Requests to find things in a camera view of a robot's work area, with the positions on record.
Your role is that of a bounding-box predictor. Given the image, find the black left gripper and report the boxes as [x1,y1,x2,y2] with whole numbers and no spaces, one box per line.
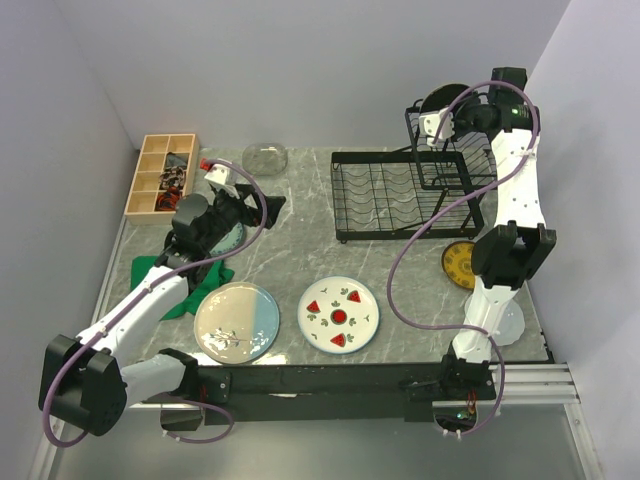
[200,184,285,252]

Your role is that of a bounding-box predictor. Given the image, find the black ceramic plate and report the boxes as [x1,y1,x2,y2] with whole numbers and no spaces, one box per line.
[419,83,468,134]

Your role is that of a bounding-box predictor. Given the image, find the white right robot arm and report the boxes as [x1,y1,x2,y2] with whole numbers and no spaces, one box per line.
[430,67,557,399]

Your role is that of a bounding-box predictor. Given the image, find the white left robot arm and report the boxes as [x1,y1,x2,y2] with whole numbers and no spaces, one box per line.
[38,184,286,446]

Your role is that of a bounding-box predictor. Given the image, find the clear glass plate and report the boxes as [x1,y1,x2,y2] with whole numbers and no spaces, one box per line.
[242,142,288,176]

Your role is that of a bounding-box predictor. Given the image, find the light blue patterned plate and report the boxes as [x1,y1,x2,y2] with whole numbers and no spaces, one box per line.
[210,223,245,257]

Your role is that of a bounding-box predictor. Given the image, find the green cloth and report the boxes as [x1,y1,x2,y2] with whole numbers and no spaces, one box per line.
[130,256,235,321]

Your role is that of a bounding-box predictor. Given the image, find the wooden compartment box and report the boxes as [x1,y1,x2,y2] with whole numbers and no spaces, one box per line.
[124,133,199,225]

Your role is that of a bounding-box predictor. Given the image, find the beige and blue plate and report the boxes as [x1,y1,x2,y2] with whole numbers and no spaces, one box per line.
[194,282,280,365]

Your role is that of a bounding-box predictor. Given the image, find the yellow patterned glass plate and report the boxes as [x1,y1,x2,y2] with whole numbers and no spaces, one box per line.
[441,241,475,291]

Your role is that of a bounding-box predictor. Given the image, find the watermelon pattern white plate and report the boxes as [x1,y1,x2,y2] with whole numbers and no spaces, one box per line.
[297,276,380,355]

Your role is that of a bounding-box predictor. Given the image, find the pale blue scalloped plate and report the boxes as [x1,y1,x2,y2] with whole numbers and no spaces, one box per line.
[464,296,525,347]

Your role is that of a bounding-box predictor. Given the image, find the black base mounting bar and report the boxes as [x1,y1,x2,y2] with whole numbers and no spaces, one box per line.
[169,363,497,422]

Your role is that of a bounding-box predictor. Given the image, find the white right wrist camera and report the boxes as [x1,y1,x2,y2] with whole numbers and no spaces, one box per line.
[418,108,454,147]

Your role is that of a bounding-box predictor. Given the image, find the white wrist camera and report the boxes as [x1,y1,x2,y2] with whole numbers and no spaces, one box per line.
[200,158,239,199]
[418,108,454,147]

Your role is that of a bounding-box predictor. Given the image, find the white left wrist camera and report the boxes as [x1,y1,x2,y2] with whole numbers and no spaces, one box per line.
[200,158,239,199]

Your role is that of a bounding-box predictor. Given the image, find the black wire dish rack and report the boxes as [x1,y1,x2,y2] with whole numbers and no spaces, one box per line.
[331,99,496,243]

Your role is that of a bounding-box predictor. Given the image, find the tangled cables in box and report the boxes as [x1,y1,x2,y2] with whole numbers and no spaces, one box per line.
[154,152,190,214]

